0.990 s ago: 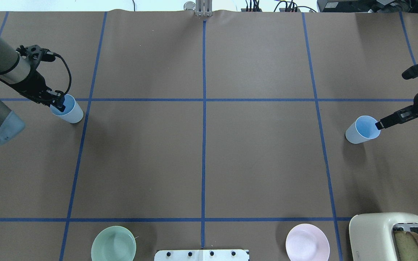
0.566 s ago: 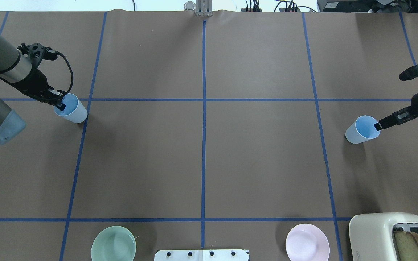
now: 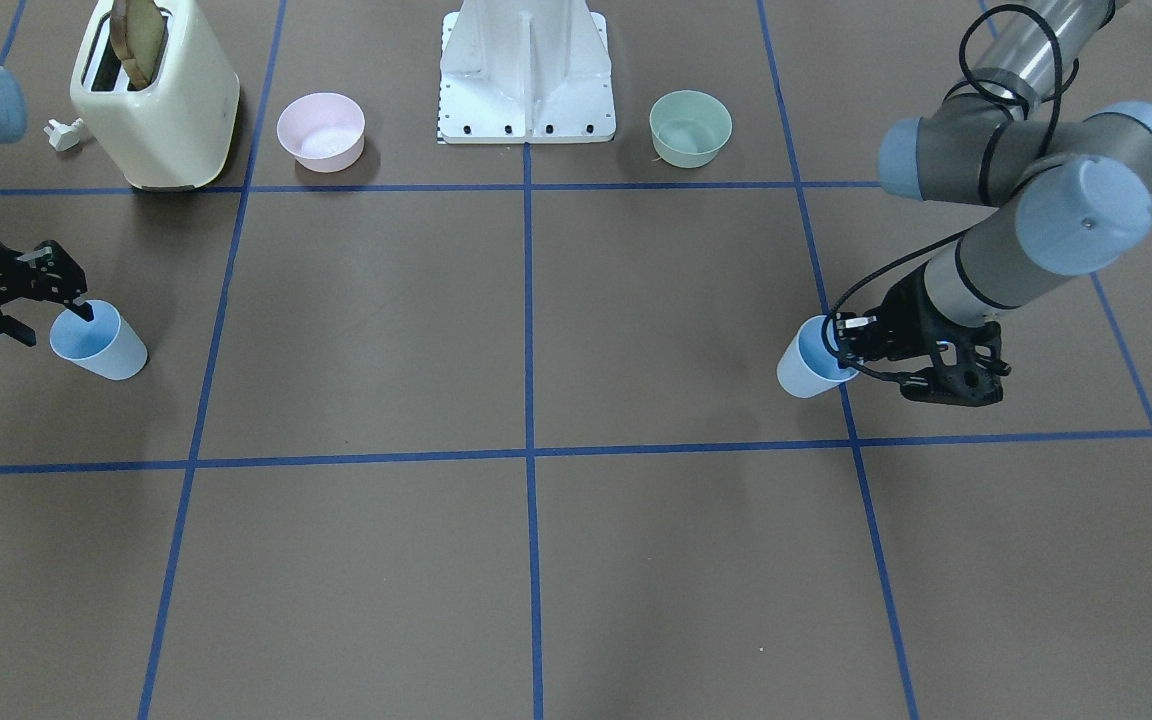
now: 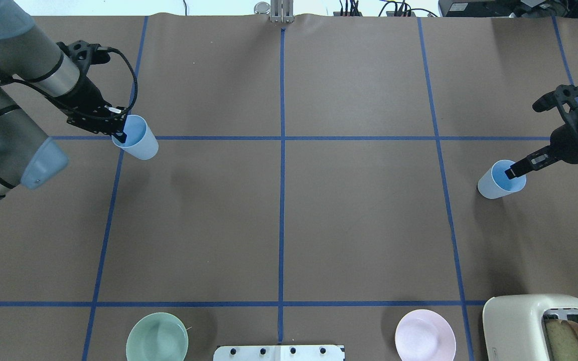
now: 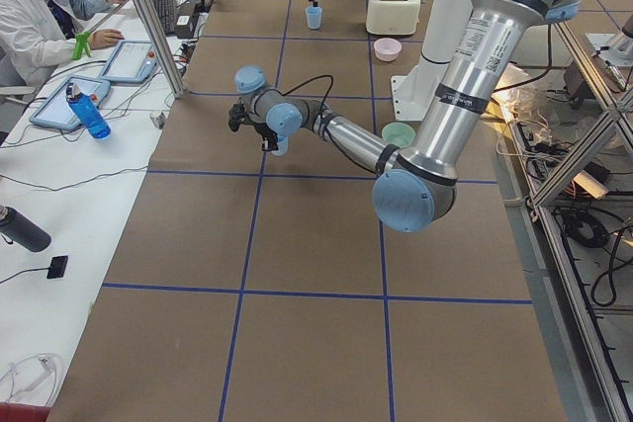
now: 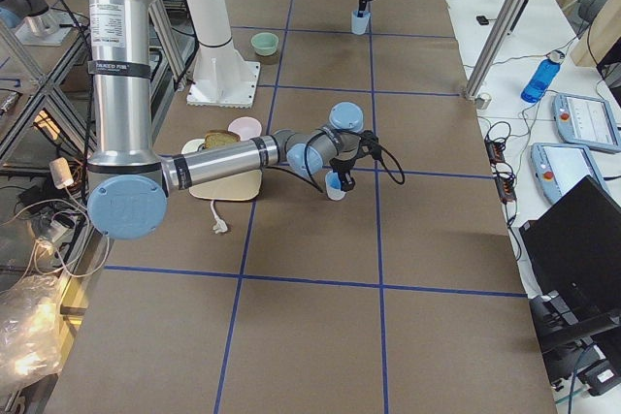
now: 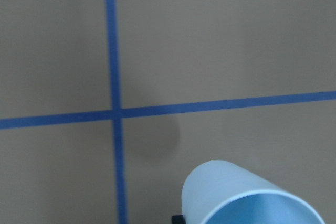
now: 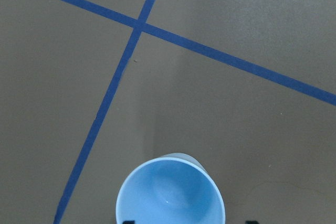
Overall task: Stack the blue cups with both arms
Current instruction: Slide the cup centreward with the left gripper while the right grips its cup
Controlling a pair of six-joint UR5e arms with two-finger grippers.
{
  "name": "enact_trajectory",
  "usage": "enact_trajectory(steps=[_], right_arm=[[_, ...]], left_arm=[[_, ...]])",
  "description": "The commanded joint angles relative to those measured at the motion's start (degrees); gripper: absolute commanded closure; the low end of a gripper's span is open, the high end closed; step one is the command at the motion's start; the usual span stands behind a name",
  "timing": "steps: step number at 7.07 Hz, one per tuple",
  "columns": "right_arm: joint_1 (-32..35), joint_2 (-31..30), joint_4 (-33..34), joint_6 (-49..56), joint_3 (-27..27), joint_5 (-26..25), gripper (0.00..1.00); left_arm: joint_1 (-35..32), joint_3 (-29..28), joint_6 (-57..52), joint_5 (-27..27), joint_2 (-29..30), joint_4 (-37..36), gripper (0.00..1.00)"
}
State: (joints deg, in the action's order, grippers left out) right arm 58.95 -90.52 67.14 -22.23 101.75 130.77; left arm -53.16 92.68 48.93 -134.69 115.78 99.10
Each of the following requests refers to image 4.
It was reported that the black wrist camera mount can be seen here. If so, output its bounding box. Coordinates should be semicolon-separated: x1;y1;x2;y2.
532;85;578;112
56;40;110;71

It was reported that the bread slice in toaster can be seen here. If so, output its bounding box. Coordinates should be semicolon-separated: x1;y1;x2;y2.
544;319;578;360

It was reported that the metal clamp bracket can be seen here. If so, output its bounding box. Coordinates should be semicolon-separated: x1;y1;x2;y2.
269;0;295;24

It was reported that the cream toaster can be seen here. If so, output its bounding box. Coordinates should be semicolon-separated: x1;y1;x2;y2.
482;293;578;360

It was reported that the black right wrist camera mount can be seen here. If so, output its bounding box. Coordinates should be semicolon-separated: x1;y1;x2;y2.
532;85;578;112

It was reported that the light blue cup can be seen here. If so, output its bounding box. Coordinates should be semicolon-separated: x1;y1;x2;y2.
477;159;527;200
111;115;159;160

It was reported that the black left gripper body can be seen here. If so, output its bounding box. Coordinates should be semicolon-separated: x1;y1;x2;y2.
66;75;126;136

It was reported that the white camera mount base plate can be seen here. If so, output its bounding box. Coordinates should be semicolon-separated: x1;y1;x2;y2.
213;344;346;360

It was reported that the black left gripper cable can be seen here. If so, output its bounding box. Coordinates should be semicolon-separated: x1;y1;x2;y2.
99;46;138;117

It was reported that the black monitor base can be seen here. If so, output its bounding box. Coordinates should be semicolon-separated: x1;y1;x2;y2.
438;1;578;19

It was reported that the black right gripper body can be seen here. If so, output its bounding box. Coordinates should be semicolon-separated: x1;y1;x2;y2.
547;125;578;165

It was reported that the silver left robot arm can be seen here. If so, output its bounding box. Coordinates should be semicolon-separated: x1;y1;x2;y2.
0;1;137;201

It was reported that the pink bowl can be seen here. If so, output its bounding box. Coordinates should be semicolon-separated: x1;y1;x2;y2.
394;309;457;360

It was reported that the green bowl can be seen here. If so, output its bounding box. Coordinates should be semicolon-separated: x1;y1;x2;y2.
125;312;190;360

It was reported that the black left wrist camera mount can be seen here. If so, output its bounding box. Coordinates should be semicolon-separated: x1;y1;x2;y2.
56;40;110;71

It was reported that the brown paper table cover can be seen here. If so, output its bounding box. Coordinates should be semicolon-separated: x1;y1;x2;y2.
0;14;578;360

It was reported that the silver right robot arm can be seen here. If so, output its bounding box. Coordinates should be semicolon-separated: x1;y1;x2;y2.
504;105;578;179

